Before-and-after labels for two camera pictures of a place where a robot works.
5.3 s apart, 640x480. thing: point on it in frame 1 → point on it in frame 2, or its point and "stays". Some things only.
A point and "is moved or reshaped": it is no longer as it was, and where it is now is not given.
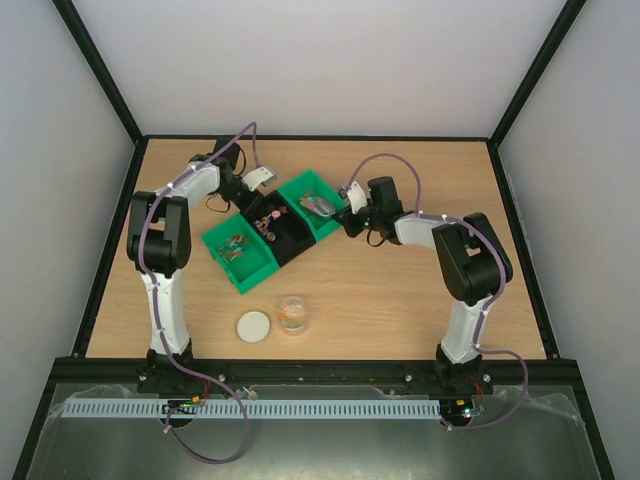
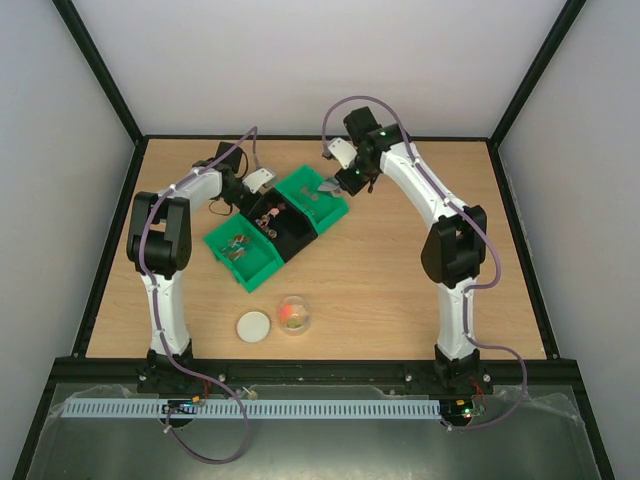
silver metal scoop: (319, 205) → (330, 184)
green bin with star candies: (308, 183) stays
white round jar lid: (253, 326) stays
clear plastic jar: (293, 315) stays
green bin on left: (246, 258) stays
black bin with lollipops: (280, 227) is moved or reshaped
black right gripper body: (347, 216) → (344, 181)
